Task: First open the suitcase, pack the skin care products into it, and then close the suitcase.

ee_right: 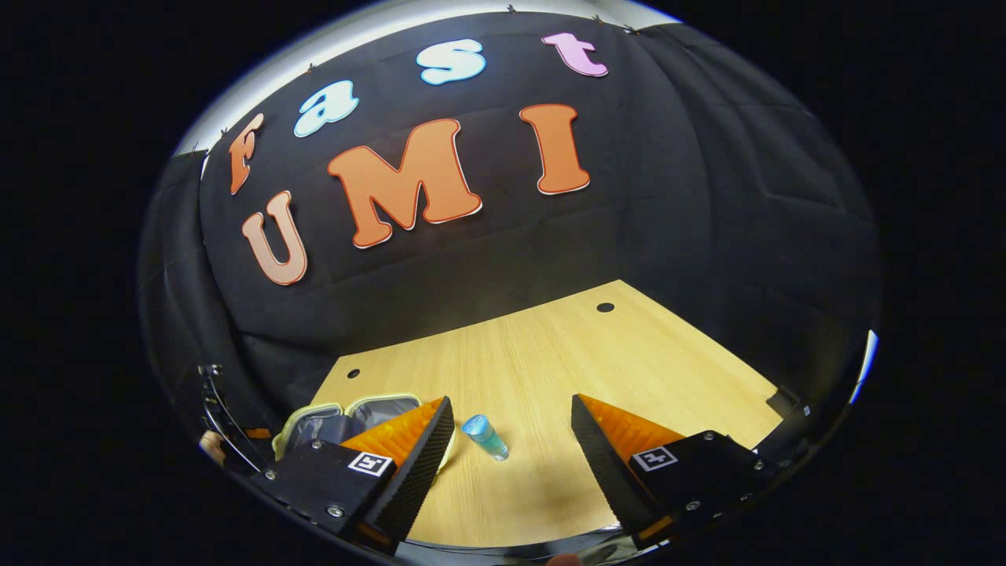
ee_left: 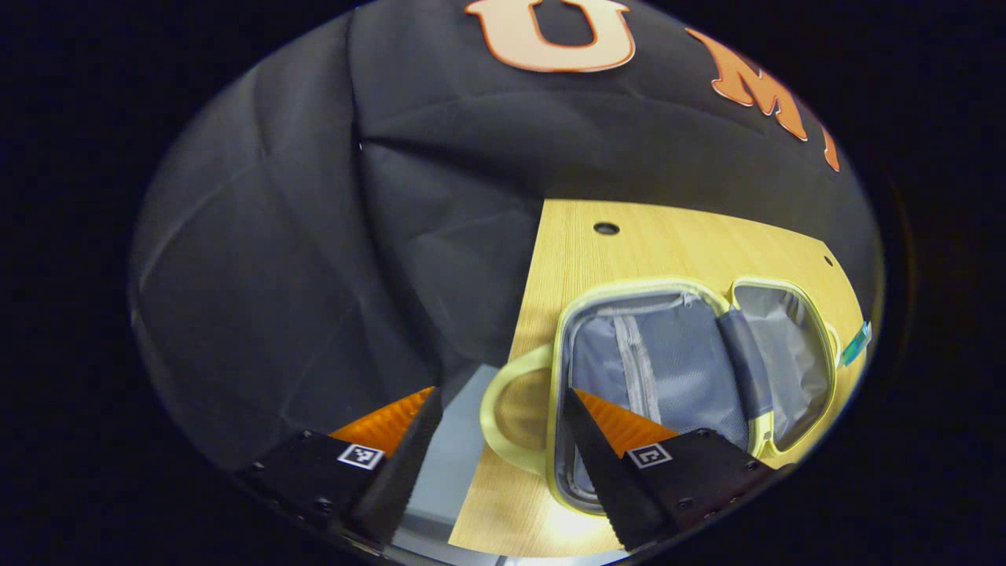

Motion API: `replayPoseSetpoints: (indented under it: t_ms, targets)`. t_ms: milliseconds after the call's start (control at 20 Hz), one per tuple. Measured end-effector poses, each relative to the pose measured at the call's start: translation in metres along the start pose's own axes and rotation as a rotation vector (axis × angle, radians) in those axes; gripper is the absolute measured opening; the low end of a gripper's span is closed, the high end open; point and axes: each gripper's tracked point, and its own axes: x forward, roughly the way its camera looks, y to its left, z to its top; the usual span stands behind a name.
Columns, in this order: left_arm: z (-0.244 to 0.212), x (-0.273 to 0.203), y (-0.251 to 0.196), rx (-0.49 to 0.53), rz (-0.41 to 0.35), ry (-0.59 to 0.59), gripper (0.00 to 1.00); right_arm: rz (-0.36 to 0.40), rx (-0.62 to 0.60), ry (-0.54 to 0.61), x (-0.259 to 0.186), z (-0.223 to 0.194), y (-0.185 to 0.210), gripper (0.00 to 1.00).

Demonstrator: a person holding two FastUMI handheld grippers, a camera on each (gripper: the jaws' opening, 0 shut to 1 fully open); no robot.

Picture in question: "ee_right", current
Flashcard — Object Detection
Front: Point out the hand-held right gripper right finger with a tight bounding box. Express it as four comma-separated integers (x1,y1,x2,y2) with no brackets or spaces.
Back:
571,394,787,549

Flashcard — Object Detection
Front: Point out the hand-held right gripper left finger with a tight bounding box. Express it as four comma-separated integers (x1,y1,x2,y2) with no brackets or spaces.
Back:
250,395,456,557

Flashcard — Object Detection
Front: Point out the pale yellow suitcase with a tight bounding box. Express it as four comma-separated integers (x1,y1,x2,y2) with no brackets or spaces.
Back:
272,392,458,472

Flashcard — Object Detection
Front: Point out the blue cosmetic bottle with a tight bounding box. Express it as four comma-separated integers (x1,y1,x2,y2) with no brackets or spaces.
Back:
461,414,510,462

